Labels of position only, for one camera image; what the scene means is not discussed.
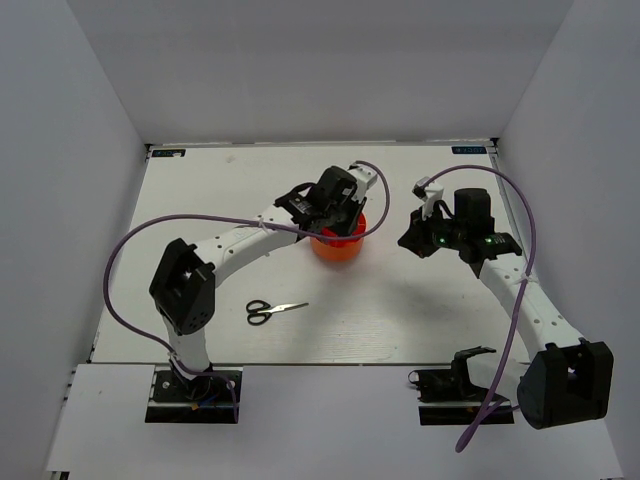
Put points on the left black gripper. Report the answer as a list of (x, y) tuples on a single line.
[(357, 209)]

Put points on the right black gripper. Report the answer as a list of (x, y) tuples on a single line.
[(415, 239)]

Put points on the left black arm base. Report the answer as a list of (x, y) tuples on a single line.
[(204, 400)]

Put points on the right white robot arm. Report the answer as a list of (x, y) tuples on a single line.
[(568, 378)]

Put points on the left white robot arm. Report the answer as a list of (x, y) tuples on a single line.
[(184, 284)]

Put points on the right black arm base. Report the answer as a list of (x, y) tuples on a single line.
[(443, 400)]

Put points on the orange round compartment container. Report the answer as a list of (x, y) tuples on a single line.
[(339, 250)]

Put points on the right blue corner label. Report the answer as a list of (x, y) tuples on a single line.
[(468, 150)]

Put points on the blue corner label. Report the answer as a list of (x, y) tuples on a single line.
[(168, 153), (468, 150)]

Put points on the left blue corner label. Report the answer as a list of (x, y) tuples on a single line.
[(168, 153)]

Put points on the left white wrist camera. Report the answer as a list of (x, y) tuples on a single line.
[(365, 176)]

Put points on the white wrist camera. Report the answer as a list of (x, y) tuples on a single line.
[(429, 192), (365, 176)]

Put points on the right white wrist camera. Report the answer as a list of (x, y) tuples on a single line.
[(429, 192)]

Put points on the black-handled scissors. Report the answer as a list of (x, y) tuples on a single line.
[(259, 311)]

